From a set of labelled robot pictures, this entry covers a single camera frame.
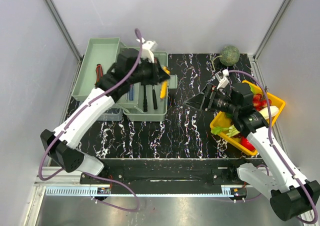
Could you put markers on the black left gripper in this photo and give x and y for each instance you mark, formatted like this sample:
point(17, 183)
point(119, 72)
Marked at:
point(158, 74)

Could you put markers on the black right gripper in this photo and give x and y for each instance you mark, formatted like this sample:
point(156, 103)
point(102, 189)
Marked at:
point(196, 101)

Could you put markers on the yellow utility knife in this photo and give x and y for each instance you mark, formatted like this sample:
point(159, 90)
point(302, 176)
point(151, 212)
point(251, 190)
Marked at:
point(163, 91)

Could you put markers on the steel claw hammer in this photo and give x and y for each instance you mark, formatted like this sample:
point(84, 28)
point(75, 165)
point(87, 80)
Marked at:
point(154, 98)

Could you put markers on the black rubber mallet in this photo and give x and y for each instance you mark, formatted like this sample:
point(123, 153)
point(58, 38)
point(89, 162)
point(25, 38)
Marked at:
point(145, 98)

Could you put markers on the blue handled screwdriver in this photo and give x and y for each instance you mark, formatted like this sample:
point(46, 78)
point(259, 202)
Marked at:
point(131, 93)

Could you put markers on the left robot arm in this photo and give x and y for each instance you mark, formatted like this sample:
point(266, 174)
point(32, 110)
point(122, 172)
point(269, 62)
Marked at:
point(60, 145)

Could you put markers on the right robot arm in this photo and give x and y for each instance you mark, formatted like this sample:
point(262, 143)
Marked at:
point(288, 190)

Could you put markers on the yellow plastic bin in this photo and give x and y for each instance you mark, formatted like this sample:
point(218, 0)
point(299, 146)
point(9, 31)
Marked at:
point(223, 120)

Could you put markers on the green celery stalk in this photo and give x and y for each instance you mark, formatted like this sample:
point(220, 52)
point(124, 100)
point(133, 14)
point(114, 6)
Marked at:
point(248, 124)

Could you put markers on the green netted melon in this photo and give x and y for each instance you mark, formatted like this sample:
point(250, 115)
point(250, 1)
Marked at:
point(228, 56)

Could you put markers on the small red apples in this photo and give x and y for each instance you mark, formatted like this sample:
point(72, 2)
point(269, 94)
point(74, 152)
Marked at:
point(259, 101)

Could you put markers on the red pomegranate fruit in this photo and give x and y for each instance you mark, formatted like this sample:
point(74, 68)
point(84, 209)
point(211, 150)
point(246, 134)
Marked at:
point(246, 144)

